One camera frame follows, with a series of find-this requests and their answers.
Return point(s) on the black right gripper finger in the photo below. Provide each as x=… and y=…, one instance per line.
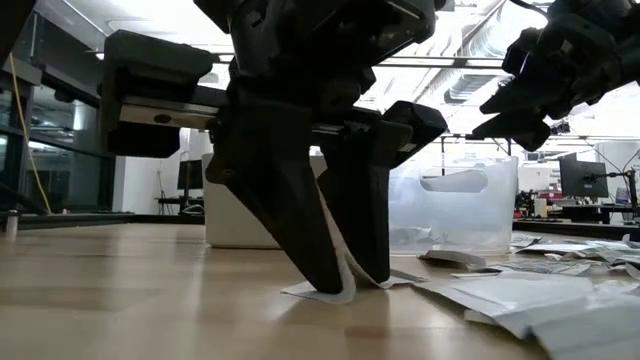
x=520, y=131
x=525, y=97

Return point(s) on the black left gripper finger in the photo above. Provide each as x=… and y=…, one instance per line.
x=280, y=200
x=360, y=210

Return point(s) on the white paper packet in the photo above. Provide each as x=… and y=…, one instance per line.
x=617, y=254
x=302, y=292

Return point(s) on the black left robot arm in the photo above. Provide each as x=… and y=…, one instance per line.
x=10, y=20

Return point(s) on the black ceiling spotlight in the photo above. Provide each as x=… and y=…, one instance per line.
x=561, y=128

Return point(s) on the light grey plastic bin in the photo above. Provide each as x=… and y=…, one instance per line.
x=235, y=225

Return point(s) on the black computer monitor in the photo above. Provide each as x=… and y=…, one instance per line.
x=582, y=177
x=190, y=175

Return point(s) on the white cup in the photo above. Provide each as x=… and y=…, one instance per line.
x=541, y=207

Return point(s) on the linear ceiling light fixture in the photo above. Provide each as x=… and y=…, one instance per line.
x=450, y=62

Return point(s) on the clear plastic bin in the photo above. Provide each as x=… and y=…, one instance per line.
x=450, y=225

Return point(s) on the dark background desk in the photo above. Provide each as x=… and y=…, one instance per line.
x=180, y=201
x=590, y=210

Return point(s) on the white packet black text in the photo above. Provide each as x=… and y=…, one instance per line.
x=633, y=271
x=557, y=247
x=524, y=240
x=540, y=268

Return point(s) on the small white bottle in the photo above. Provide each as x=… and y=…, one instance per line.
x=11, y=225

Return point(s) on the black background rig frame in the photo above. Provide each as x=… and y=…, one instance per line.
x=475, y=136

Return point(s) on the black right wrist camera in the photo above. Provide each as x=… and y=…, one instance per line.
x=520, y=52

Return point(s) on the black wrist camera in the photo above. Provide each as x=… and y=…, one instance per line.
x=410, y=20
x=520, y=52

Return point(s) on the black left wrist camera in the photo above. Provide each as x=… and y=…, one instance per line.
x=410, y=20

